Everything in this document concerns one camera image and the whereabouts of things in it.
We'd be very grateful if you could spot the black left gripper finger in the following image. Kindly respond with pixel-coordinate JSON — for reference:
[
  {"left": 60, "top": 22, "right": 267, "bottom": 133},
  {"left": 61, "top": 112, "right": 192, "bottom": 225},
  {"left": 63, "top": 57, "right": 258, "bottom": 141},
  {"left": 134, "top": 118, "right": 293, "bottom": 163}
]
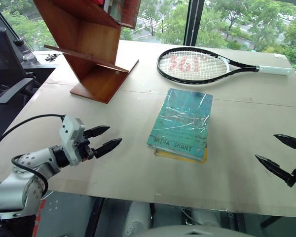
[
  {"left": 93, "top": 138, "right": 123, "bottom": 159},
  {"left": 84, "top": 125, "right": 111, "bottom": 139}
]

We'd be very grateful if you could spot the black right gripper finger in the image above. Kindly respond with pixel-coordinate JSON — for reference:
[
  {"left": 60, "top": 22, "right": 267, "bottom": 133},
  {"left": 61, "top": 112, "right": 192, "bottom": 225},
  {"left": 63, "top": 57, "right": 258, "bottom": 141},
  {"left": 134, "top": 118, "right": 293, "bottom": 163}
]
[
  {"left": 255, "top": 154, "right": 295, "bottom": 184},
  {"left": 273, "top": 134, "right": 296, "bottom": 150}
]

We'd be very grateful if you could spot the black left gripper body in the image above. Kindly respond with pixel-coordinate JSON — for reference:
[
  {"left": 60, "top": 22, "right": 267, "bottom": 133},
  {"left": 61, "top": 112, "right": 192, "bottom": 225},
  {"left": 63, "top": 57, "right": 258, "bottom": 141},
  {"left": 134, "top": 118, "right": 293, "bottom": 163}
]
[{"left": 74, "top": 137, "right": 96, "bottom": 163}]

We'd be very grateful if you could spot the yellow book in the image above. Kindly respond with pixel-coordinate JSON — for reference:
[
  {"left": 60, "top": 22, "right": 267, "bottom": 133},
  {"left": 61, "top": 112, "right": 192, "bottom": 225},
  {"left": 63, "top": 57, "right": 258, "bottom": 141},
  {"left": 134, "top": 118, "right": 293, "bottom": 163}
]
[{"left": 153, "top": 146, "right": 209, "bottom": 164}]

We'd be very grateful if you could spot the teal plastic-wrapped book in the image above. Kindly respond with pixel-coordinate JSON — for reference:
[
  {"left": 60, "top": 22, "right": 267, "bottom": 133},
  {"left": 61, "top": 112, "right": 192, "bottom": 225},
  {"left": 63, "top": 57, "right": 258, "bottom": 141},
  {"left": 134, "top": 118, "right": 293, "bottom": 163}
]
[{"left": 147, "top": 88, "right": 214, "bottom": 161}]

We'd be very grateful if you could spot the brown wooden bookshelf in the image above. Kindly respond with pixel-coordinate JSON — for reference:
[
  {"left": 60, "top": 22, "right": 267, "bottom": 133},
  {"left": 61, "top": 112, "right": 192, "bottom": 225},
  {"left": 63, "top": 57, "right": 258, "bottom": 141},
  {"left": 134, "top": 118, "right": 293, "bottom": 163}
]
[{"left": 33, "top": 0, "right": 140, "bottom": 105}]

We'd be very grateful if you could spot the red-brown book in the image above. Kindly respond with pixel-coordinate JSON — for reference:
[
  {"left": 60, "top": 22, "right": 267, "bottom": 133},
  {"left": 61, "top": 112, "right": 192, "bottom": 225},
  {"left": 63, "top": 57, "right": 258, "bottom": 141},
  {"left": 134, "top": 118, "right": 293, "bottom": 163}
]
[{"left": 93, "top": 0, "right": 142, "bottom": 30}]

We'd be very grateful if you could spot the black table leg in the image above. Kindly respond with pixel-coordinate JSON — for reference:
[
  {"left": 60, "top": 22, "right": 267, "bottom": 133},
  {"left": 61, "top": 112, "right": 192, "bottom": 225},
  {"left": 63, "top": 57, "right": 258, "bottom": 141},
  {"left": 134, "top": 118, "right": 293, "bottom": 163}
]
[
  {"left": 259, "top": 214, "right": 288, "bottom": 229},
  {"left": 84, "top": 197, "right": 106, "bottom": 237}
]

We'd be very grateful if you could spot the black side desk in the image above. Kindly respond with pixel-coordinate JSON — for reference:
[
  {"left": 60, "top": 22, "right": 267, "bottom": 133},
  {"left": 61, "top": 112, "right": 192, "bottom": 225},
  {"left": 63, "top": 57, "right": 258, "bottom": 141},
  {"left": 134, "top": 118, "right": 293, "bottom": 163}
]
[{"left": 21, "top": 50, "right": 63, "bottom": 86}]

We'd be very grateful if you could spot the small black clip object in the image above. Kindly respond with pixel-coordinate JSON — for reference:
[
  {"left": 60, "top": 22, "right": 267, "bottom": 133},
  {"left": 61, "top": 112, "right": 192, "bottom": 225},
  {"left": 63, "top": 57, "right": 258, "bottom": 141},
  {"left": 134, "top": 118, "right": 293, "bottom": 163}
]
[{"left": 44, "top": 52, "right": 60, "bottom": 62}]

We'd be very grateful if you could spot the black white tennis racket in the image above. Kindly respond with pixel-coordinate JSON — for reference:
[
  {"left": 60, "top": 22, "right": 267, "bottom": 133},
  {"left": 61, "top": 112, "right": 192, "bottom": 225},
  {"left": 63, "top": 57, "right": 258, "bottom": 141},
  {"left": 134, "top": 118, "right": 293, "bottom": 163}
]
[{"left": 156, "top": 46, "right": 293, "bottom": 87}]

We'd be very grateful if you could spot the grey robot torso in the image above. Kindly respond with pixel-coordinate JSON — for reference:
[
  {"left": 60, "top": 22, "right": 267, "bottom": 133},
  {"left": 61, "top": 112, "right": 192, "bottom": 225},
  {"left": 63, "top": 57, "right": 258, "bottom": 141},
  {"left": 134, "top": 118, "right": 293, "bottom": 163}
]
[{"left": 122, "top": 201, "right": 259, "bottom": 237}]

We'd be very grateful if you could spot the black office chair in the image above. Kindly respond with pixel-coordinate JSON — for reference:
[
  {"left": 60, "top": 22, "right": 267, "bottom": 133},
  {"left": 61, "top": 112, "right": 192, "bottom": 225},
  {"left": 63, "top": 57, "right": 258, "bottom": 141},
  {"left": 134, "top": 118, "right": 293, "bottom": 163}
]
[{"left": 0, "top": 26, "right": 38, "bottom": 149}]

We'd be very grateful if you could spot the black stand on desk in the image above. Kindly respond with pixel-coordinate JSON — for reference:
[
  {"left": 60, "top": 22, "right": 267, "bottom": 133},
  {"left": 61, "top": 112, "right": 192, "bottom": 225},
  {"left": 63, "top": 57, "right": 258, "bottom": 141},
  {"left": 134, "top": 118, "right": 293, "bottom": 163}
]
[{"left": 13, "top": 37, "right": 38, "bottom": 65}]

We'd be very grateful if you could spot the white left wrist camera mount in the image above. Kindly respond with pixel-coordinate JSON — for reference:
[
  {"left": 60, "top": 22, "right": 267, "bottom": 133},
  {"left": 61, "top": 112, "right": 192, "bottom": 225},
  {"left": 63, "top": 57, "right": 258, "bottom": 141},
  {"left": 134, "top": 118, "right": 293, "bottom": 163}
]
[{"left": 59, "top": 115, "right": 86, "bottom": 166}]

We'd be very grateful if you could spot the black window frame post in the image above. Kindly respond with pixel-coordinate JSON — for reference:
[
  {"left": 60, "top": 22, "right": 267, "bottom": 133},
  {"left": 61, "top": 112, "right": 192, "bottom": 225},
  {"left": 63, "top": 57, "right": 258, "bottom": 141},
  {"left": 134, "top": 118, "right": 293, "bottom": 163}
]
[{"left": 183, "top": 0, "right": 206, "bottom": 47}]

